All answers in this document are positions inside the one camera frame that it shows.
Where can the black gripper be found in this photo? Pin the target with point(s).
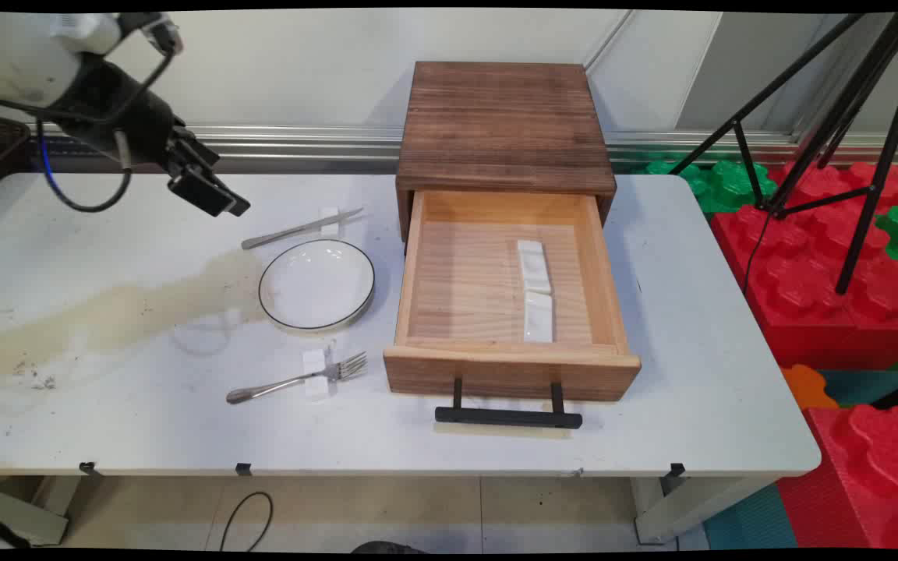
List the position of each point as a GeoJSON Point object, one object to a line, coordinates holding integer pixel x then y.
{"type": "Point", "coordinates": [118, 109]}

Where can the silver table knife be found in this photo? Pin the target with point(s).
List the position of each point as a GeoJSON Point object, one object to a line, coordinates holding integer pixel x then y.
{"type": "Point", "coordinates": [293, 230]}

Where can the small white cutlery rest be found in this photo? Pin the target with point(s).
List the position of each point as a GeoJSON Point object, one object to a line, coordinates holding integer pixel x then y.
{"type": "Point", "coordinates": [330, 216]}
{"type": "Point", "coordinates": [313, 363]}

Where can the white plate black rim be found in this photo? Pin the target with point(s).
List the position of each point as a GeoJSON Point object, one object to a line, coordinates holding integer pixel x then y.
{"type": "Point", "coordinates": [316, 284]}

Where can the silver fork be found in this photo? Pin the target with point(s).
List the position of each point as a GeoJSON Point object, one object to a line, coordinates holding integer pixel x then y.
{"type": "Point", "coordinates": [277, 384]}

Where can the light wooden drawer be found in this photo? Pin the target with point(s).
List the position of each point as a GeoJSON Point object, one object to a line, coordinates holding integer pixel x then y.
{"type": "Point", "coordinates": [464, 288]}

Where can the black table edge clip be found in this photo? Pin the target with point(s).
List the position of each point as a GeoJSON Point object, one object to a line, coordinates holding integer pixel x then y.
{"type": "Point", "coordinates": [89, 468]}
{"type": "Point", "coordinates": [243, 469]}
{"type": "Point", "coordinates": [676, 470]}

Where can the dark wooden cabinet case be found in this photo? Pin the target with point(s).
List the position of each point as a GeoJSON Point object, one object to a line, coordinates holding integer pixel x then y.
{"type": "Point", "coordinates": [503, 125]}

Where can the white ceramic cutlery rest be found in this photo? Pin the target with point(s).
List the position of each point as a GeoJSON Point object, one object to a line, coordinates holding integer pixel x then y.
{"type": "Point", "coordinates": [534, 265]}
{"type": "Point", "coordinates": [539, 318]}

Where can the white table leg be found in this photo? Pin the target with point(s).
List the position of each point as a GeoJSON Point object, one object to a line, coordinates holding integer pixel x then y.
{"type": "Point", "coordinates": [683, 506]}
{"type": "Point", "coordinates": [20, 510]}

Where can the orange foam piece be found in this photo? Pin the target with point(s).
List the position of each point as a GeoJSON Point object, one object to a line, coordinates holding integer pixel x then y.
{"type": "Point", "coordinates": [806, 387]}

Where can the teal foam mat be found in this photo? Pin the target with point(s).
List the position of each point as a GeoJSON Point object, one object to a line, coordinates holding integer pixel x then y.
{"type": "Point", "coordinates": [753, 522]}

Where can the black tripod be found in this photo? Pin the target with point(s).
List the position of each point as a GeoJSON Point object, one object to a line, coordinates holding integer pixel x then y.
{"type": "Point", "coordinates": [882, 148]}

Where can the aluminium wall rail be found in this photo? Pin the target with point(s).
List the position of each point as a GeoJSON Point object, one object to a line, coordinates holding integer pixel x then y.
{"type": "Point", "coordinates": [316, 144]}

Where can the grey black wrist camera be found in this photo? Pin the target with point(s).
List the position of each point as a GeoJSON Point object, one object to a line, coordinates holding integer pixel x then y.
{"type": "Point", "coordinates": [98, 29]}

